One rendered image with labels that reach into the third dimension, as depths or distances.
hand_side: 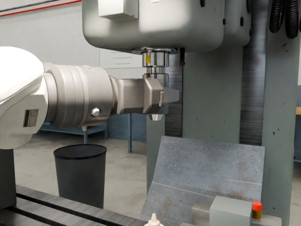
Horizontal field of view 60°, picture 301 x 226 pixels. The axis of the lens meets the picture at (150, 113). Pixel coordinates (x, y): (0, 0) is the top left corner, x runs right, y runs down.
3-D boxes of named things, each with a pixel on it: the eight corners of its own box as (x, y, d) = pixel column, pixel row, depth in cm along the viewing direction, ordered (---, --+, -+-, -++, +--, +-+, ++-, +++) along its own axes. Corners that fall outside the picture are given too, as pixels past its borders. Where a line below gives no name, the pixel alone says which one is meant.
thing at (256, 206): (260, 220, 44) (261, 206, 43) (250, 218, 44) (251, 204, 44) (261, 215, 45) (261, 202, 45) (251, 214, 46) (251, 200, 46)
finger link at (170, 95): (176, 103, 47) (148, 105, 43) (176, 85, 46) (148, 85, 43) (182, 104, 45) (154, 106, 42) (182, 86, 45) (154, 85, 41)
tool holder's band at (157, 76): (159, 79, 43) (159, 72, 43) (136, 79, 46) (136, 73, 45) (173, 79, 47) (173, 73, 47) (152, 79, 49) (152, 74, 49)
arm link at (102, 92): (165, 66, 39) (90, 61, 32) (164, 129, 40) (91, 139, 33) (121, 69, 49) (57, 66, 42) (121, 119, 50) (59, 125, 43)
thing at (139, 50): (167, 49, 40) (167, 43, 40) (121, 51, 44) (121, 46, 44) (187, 54, 47) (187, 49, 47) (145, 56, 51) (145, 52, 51)
